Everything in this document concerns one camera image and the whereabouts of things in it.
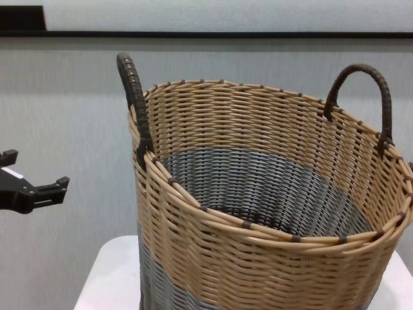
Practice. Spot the tan grey woven laundry basket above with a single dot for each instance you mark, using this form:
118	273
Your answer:
258	245

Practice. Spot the white foam board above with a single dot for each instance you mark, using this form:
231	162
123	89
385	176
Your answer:
226	13

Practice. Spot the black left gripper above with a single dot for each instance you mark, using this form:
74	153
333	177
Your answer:
11	197

